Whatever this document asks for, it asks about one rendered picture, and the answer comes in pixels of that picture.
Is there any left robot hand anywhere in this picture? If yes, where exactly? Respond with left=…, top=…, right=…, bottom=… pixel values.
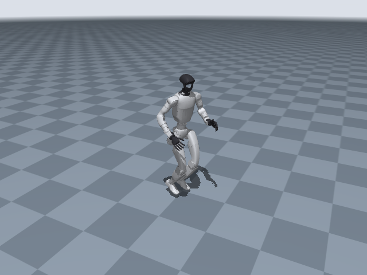
left=206, top=119, right=218, bottom=131

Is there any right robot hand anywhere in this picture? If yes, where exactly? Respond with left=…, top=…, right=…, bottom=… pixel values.
left=169, top=132, right=185, bottom=150

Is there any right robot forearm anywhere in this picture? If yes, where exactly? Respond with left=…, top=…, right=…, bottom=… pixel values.
left=157, top=115, right=172, bottom=138

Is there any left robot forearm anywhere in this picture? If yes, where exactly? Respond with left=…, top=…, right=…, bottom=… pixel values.
left=201, top=109, right=210, bottom=125

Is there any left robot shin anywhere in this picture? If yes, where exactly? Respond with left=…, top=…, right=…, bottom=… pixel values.
left=180, top=165, right=198, bottom=181

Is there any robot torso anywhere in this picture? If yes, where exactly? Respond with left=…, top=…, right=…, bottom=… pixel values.
left=172, top=91, right=196, bottom=139

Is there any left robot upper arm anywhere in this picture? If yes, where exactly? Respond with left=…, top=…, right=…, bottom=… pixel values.
left=193, top=92, right=205, bottom=116

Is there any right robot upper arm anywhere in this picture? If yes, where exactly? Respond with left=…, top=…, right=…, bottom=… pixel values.
left=157, top=96, right=178, bottom=121

